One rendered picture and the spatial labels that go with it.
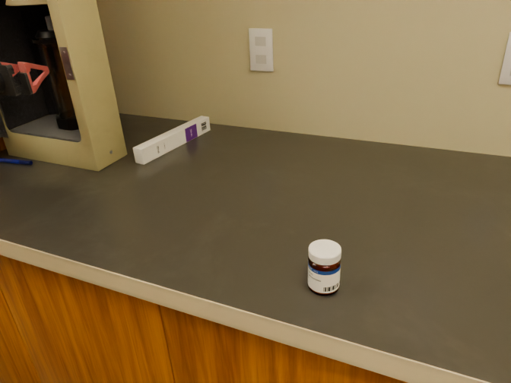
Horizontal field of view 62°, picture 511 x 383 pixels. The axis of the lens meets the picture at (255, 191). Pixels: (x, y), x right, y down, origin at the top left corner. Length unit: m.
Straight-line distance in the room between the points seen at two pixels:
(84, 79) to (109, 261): 0.46
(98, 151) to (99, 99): 0.12
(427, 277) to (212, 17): 0.92
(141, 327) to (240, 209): 0.29
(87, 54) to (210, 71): 0.41
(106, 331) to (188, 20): 0.88
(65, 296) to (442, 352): 0.69
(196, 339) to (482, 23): 0.90
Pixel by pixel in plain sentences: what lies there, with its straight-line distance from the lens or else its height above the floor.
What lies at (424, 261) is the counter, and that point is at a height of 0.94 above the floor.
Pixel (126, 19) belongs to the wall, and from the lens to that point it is 1.49.
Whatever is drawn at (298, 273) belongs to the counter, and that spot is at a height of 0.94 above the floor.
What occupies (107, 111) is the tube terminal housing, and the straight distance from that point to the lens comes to 1.13.
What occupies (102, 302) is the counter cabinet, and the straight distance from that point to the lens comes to 0.88.
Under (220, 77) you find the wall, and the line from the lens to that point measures 1.33.
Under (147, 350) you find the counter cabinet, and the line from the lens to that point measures 0.90.
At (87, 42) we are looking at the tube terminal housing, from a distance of 1.08.
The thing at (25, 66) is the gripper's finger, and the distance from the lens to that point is 1.05.
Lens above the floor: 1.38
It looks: 28 degrees down
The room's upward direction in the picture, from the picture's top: 3 degrees counter-clockwise
